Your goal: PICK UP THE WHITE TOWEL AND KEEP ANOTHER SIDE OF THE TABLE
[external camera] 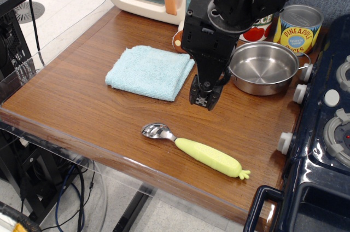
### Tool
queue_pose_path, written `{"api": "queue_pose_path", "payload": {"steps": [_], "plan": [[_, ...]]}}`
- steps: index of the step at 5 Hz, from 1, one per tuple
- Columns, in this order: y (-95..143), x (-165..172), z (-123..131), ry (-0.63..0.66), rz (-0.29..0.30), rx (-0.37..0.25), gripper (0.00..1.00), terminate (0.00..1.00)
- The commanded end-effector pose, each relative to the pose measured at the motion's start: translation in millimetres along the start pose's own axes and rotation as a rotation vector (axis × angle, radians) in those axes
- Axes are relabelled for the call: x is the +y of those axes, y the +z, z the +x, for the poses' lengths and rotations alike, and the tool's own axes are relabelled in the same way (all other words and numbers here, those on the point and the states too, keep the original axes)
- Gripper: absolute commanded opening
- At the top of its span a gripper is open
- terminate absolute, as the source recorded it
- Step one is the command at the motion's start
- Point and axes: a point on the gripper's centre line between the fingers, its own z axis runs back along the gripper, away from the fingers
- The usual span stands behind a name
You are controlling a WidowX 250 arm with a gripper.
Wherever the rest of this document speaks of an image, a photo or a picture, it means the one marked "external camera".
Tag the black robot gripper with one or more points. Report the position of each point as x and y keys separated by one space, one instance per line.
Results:
x=211 y=42

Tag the light blue towel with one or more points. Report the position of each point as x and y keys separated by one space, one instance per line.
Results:
x=150 y=72

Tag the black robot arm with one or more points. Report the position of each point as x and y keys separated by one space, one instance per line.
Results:
x=241 y=15

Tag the brown plush muffin toy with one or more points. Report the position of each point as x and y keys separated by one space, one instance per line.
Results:
x=177 y=39

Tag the stainless steel pot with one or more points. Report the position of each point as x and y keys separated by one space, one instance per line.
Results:
x=265 y=68

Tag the tomato sauce can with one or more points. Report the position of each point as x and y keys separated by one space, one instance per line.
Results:
x=259 y=31

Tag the pineapple slices can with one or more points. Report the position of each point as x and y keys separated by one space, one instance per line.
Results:
x=298 y=28

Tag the black table leg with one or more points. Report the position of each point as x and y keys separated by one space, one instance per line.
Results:
x=134 y=208

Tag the dark blue toy stove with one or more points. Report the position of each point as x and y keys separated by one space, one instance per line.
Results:
x=315 y=192

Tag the spoon with yellow handle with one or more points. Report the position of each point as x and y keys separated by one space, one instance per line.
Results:
x=207 y=155

